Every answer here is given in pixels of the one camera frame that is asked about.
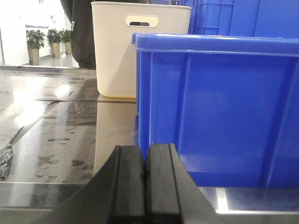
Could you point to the potted plant left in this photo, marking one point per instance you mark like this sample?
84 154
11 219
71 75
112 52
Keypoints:
35 41

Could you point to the blue target bin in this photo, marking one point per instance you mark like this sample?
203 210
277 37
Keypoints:
229 104

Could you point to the cream plastic bin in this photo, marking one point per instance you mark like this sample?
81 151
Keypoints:
113 26

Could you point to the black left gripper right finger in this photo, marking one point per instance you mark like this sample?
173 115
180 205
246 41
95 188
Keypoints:
171 195

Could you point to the potted plant middle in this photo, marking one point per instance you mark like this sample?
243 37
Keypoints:
54 38

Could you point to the tall blue crate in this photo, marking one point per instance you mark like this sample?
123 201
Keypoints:
252 18

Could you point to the person in black clothes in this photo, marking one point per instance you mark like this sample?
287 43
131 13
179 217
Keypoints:
79 13

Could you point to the potted plant right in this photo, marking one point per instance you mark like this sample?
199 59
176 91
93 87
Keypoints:
66 39

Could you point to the potted plant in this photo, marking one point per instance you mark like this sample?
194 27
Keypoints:
35 41
66 39
54 38

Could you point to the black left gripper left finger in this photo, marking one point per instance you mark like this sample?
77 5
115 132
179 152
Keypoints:
115 195

